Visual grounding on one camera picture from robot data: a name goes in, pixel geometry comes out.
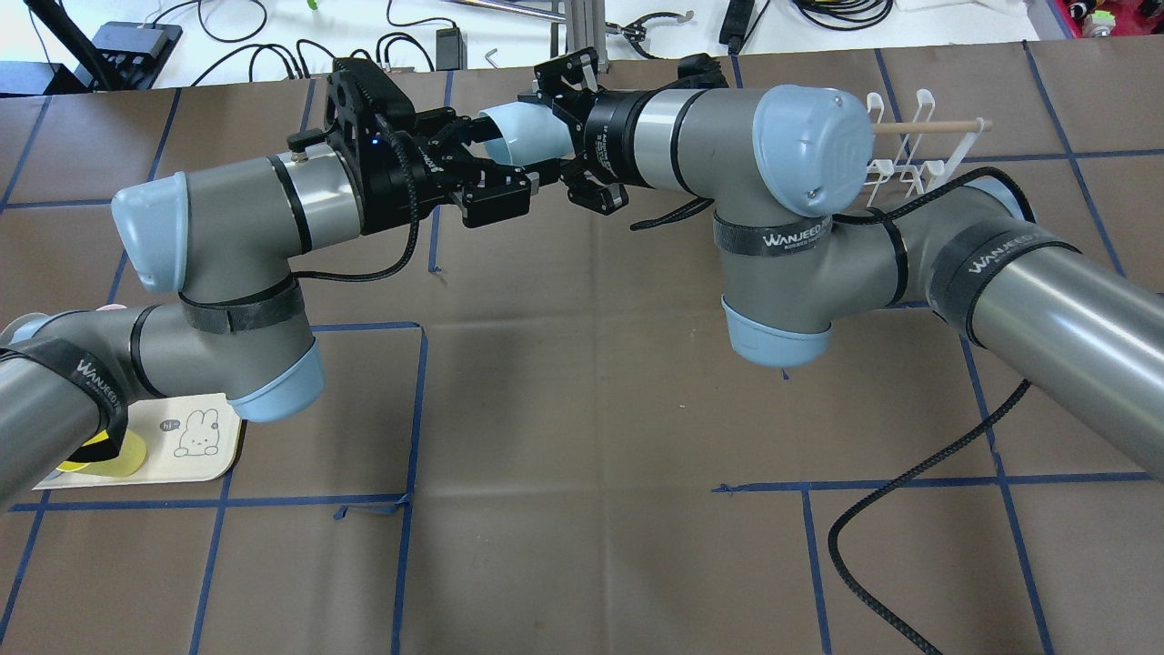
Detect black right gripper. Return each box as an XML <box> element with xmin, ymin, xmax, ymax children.
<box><xmin>518</xmin><ymin>48</ymin><xmax>651</xmax><ymax>216</ymax></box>

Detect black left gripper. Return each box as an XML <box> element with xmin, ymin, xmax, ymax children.
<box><xmin>355</xmin><ymin>107</ymin><xmax>565</xmax><ymax>236</ymax></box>

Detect light blue plastic cup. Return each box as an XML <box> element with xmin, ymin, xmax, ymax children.
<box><xmin>477</xmin><ymin>101</ymin><xmax>575</xmax><ymax>166</ymax></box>

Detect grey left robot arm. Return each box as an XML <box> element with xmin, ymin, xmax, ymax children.
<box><xmin>3</xmin><ymin>104</ymin><xmax>562</xmax><ymax>507</ymax></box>

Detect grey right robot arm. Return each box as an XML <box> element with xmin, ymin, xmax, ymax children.
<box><xmin>503</xmin><ymin>48</ymin><xmax>1163</xmax><ymax>479</ymax></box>

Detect yellow plastic cup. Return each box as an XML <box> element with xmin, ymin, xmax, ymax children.
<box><xmin>55</xmin><ymin>428</ymin><xmax>148</xmax><ymax>478</ymax></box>

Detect black pliers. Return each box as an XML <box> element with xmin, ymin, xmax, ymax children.
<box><xmin>606</xmin><ymin>9</ymin><xmax>697</xmax><ymax>60</ymax></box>

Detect black power adapter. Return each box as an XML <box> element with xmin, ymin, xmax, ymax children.
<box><xmin>717</xmin><ymin>0</ymin><xmax>754</xmax><ymax>51</ymax></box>

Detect black usb hub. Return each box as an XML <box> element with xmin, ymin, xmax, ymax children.
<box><xmin>92</xmin><ymin>22</ymin><xmax>184</xmax><ymax>69</ymax></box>

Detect cream bunny tray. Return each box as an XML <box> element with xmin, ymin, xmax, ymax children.
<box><xmin>34</xmin><ymin>394</ymin><xmax>244</xmax><ymax>490</ymax></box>

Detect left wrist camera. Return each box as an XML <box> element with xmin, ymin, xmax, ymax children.
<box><xmin>325</xmin><ymin>57</ymin><xmax>418</xmax><ymax>161</ymax></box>

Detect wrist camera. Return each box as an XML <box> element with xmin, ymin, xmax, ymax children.
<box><xmin>667</xmin><ymin>54</ymin><xmax>728</xmax><ymax>90</ymax></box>
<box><xmin>325</xmin><ymin>57</ymin><xmax>418</xmax><ymax>161</ymax></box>

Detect aluminium frame beam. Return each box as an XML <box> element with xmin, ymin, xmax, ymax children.
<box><xmin>565</xmin><ymin>0</ymin><xmax>606</xmax><ymax>59</ymax></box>

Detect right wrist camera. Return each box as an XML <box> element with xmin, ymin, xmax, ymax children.
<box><xmin>667</xmin><ymin>54</ymin><xmax>728</xmax><ymax>90</ymax></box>

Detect white wire cup rack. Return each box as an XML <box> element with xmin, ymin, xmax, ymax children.
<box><xmin>863</xmin><ymin>88</ymin><xmax>995</xmax><ymax>207</ymax></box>

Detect black braided cable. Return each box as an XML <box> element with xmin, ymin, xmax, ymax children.
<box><xmin>826</xmin><ymin>378</ymin><xmax>1032</xmax><ymax>655</ymax></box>

